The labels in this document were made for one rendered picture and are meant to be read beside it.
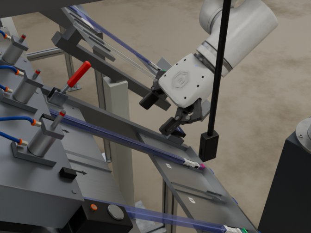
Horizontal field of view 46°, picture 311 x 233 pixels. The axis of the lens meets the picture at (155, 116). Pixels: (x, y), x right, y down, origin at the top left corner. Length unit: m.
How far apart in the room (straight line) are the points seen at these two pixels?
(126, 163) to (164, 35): 2.00
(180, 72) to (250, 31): 0.16
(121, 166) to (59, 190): 0.93
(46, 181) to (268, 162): 1.75
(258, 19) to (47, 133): 0.49
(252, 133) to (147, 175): 0.70
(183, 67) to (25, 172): 0.45
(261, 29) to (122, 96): 0.53
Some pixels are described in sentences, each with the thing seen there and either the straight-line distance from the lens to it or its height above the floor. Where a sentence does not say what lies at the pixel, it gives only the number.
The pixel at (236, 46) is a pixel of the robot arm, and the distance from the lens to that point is 0.74.
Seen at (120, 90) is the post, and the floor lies 0.80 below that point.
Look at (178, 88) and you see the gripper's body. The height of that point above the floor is 1.02.
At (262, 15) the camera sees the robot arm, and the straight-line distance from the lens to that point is 0.76.
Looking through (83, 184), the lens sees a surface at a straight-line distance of 0.57.
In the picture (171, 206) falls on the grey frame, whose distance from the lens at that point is 1.24.
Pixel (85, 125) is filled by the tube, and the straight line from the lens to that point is 0.72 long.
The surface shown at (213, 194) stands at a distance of 0.91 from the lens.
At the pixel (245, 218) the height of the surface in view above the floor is 0.73.
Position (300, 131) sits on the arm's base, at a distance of 1.19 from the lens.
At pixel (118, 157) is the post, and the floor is 0.52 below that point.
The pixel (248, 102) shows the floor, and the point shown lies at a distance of 2.47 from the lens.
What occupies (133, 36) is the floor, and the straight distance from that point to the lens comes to 3.18.
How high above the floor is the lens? 1.45
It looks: 40 degrees down
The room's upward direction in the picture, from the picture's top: straight up
